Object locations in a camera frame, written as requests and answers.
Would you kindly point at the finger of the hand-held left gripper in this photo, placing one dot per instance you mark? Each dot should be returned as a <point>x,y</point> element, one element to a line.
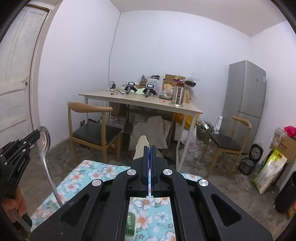
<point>25,141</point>

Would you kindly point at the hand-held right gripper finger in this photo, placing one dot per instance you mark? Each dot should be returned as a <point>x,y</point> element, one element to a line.
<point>152,171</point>
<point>147,166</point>

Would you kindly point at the metal spoon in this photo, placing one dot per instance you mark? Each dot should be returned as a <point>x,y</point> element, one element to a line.
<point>44,139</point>

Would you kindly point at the cream rice paddle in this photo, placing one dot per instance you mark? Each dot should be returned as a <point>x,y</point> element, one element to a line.
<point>141,146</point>

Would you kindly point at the green plastic utensil holder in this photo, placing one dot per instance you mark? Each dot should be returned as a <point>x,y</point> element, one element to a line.
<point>131,222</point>

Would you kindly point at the person's left hand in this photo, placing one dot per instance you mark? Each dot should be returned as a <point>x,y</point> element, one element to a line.
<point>18,204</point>

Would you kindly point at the grey woven sack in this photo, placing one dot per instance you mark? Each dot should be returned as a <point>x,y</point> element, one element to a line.
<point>150,132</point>

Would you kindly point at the yellow plastic bag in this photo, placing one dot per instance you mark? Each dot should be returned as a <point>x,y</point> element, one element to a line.
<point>183,120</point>

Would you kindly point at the wooden chair black seat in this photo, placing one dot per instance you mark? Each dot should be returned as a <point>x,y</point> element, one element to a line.
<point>224,141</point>
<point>97,132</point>

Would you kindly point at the floral blue tablecloth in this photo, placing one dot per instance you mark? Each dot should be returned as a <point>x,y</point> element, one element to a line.
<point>76,176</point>

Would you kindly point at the dark green bag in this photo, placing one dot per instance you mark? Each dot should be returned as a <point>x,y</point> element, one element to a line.
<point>204,132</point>

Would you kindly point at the light wooden dining table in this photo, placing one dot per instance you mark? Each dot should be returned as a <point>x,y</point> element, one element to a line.
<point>143,100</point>

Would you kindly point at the white panel door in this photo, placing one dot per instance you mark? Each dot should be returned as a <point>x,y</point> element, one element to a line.
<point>16,69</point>

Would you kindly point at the metal cylindrical canister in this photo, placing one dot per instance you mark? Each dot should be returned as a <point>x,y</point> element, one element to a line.
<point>177,97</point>

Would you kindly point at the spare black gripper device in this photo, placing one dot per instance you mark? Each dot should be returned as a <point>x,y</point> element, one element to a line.
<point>149,90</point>
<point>129,87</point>

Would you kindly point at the clear bag of food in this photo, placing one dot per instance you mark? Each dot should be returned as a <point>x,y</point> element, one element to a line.
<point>166,91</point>

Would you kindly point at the white plastic bottle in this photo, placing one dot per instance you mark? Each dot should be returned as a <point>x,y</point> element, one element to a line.
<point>218,125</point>

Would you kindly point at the white plastic bag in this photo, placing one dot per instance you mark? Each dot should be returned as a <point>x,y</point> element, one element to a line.
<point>153,83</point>

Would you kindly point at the black power adapter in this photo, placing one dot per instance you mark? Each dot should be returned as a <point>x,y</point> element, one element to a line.
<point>113,85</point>

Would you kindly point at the open cardboard box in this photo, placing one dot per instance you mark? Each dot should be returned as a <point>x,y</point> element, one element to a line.
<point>170,77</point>

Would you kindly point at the black bag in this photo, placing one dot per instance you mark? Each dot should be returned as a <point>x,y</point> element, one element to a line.
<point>190,83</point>

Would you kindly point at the black rice cooker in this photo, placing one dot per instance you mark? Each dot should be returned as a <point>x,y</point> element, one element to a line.
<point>247,165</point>

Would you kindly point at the green and white sack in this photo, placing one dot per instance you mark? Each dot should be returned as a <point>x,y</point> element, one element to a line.
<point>270,171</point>

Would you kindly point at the silver refrigerator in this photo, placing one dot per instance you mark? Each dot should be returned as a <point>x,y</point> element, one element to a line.
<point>245,92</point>

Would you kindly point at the large cardboard box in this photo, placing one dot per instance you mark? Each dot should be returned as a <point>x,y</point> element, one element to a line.
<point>284,148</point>

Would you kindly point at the black trash bin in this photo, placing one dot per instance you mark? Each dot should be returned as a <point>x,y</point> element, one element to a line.
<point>286,194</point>

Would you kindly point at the pink plastic bag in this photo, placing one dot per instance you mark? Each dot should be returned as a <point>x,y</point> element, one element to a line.
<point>290,132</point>

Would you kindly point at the orange detergent packet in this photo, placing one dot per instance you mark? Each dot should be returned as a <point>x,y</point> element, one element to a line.
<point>291,210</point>

